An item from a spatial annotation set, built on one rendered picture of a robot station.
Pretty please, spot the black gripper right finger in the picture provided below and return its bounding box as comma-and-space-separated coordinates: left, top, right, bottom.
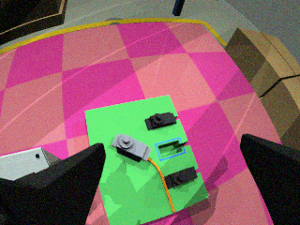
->
240, 134, 300, 225

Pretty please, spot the green flat deck plate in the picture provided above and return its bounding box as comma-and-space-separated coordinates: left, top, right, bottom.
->
86, 95, 209, 225

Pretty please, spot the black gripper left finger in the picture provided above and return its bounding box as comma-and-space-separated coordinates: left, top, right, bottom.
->
0, 142, 106, 225

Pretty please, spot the grey micro servo with orange cable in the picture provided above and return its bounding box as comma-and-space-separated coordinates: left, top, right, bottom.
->
112, 132, 175, 213

